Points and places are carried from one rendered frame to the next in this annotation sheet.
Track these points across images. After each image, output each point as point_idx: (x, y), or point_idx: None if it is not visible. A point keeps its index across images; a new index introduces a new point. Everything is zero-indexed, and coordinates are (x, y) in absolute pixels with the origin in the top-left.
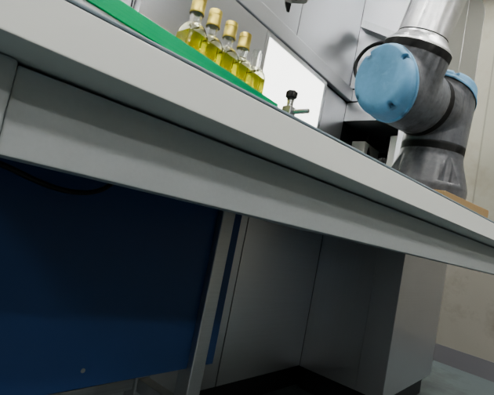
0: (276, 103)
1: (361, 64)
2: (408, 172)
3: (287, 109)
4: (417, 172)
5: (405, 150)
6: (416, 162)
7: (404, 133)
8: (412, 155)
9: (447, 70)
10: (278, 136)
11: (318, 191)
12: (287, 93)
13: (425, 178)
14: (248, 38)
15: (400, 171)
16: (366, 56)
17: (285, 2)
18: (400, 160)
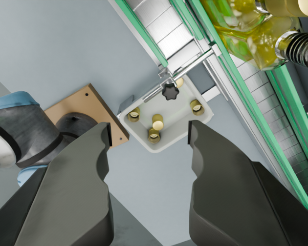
0: (162, 64)
1: (0, 97)
2: (60, 120)
3: (162, 80)
4: (57, 123)
5: (64, 130)
6: (57, 127)
7: (67, 139)
8: (59, 128)
9: (17, 176)
10: None
11: None
12: (170, 85)
13: (55, 124)
14: (287, 3)
15: (65, 119)
16: None
17: (198, 122)
18: (71, 127)
